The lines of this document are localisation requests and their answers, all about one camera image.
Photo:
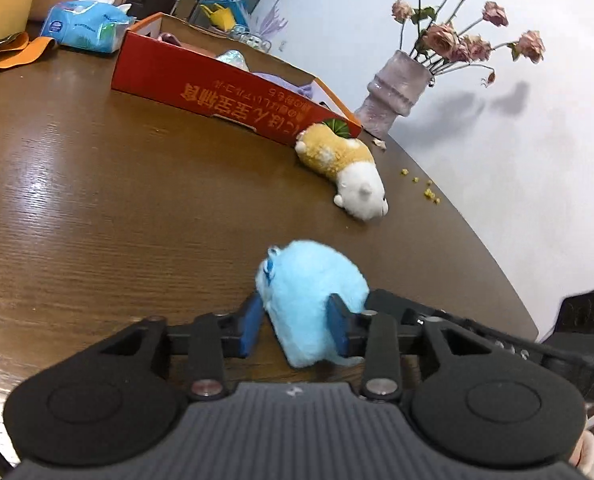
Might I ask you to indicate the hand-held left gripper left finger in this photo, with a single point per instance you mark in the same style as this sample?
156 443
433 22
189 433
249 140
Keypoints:
252 325

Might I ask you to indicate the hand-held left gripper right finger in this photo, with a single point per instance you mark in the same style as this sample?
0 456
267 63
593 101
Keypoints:
338 325

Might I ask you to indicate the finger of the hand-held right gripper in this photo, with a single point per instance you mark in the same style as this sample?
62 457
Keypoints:
397 302

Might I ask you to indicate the light blue plush toy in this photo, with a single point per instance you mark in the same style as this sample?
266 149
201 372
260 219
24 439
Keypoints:
307 305

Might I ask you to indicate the orange and white hamster plush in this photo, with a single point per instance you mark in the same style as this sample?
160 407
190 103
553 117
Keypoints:
347 170

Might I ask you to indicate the orange cardboard box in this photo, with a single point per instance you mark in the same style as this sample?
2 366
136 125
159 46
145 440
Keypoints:
177 75

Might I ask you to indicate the yellow crumbs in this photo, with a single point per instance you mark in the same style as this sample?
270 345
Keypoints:
429 192

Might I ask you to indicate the purple cloth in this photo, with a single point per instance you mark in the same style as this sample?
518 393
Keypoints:
287 85

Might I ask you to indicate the silver foil packet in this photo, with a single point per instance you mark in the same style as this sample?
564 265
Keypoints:
234 59

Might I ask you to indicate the dried pink rose bouquet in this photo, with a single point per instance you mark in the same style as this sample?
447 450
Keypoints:
442 37

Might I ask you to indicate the yellow watering can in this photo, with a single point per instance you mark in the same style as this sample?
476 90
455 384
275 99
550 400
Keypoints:
217 15

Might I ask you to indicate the blue plastic item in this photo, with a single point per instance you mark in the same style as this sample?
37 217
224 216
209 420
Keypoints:
239 10

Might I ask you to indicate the blue tissue pack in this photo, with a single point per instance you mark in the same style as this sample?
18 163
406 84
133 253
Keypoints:
82 25

